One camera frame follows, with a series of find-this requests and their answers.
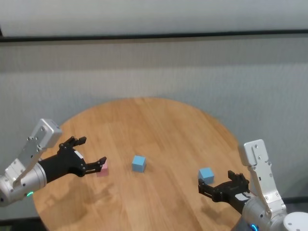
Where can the blue cube building block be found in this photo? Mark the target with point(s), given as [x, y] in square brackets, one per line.
[138, 164]
[206, 175]

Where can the black wall rail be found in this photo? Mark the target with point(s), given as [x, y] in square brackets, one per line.
[154, 35]

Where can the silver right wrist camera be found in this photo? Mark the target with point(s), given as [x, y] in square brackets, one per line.
[255, 154]

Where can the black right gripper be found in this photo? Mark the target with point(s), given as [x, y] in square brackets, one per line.
[228, 192]

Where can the pink cube building block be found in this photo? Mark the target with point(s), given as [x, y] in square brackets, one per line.
[104, 171]

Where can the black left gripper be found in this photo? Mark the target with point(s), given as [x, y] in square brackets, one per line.
[62, 164]

